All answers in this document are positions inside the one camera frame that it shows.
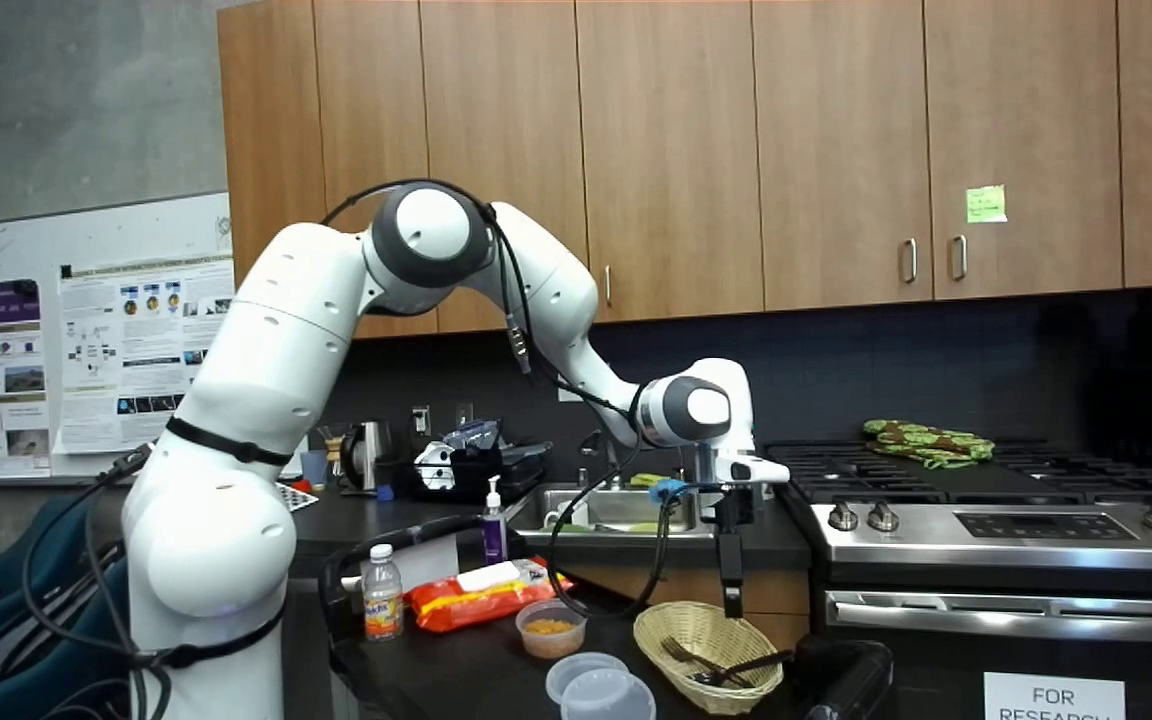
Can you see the wooden upper cabinets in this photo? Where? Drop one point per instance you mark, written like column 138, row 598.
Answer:
column 717, row 156

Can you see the stainless steel sink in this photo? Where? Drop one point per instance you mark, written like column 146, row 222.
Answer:
column 615, row 513

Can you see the wooden fork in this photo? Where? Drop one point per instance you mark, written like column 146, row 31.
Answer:
column 677, row 649

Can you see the purple soap pump bottle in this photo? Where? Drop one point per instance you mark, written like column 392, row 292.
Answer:
column 493, row 527

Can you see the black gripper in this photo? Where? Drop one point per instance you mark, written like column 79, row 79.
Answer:
column 734, row 513

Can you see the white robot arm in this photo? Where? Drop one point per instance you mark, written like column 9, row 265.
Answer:
column 210, row 541

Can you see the orange drink bottle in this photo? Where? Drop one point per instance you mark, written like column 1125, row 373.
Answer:
column 383, row 595

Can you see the clear plastic lid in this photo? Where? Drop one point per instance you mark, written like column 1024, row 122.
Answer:
column 573, row 667
column 607, row 695

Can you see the orange snack bag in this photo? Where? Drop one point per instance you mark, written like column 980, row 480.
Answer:
column 480, row 598

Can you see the green sticky note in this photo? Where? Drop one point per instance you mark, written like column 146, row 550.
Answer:
column 987, row 207

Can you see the green yellow cloth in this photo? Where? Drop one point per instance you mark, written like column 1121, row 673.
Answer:
column 924, row 446

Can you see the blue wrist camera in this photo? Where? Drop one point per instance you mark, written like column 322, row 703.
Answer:
column 671, row 489

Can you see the black dish rack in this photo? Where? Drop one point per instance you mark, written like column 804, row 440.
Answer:
column 464, row 467

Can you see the wall poster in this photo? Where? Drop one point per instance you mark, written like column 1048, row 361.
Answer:
column 128, row 346

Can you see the plastic container with orange food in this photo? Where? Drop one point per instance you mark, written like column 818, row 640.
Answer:
column 550, row 629

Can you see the woven wicker basket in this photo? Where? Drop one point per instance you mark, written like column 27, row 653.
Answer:
column 723, row 639

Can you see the stainless gas stove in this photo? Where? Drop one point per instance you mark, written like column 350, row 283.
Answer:
column 1014, row 590

